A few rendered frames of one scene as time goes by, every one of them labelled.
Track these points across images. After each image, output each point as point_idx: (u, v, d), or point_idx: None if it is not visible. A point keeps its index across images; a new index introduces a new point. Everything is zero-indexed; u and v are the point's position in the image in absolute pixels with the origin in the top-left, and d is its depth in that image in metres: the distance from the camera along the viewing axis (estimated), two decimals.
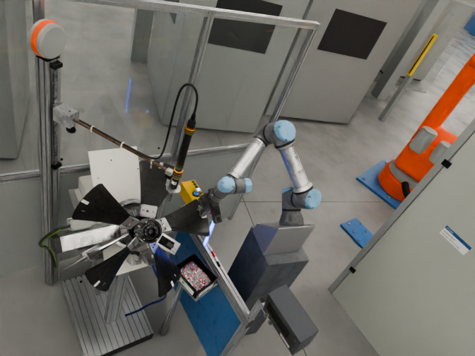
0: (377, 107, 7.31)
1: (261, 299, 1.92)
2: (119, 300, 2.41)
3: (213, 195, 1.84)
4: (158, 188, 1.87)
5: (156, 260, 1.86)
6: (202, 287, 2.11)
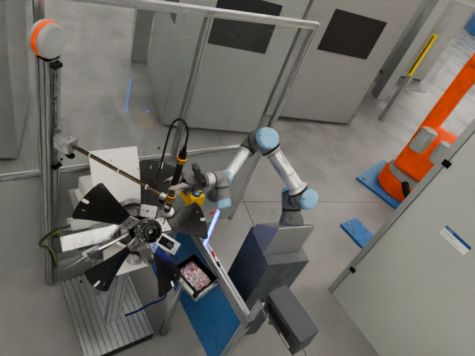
0: (377, 107, 7.31)
1: (261, 299, 1.92)
2: (119, 300, 2.41)
3: None
4: (186, 224, 1.97)
5: (121, 251, 1.75)
6: (202, 287, 2.11)
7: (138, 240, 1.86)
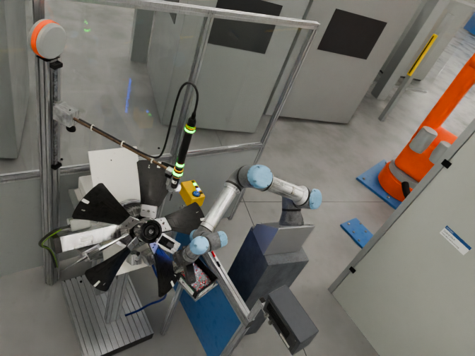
0: (377, 107, 7.31)
1: (261, 299, 1.92)
2: (119, 300, 2.41)
3: (185, 255, 1.69)
4: (163, 267, 1.90)
5: (124, 212, 1.75)
6: (202, 287, 2.11)
7: (132, 227, 1.84)
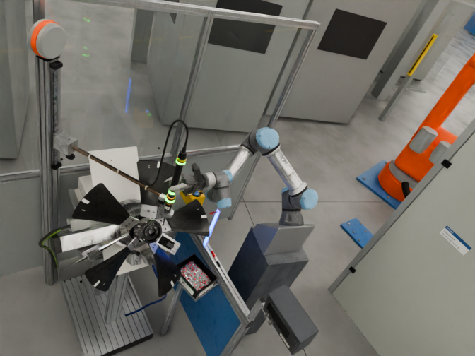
0: (377, 107, 7.31)
1: (261, 299, 1.92)
2: (119, 300, 2.41)
3: None
4: (163, 267, 1.90)
5: (124, 212, 1.75)
6: (202, 287, 2.11)
7: (132, 227, 1.84)
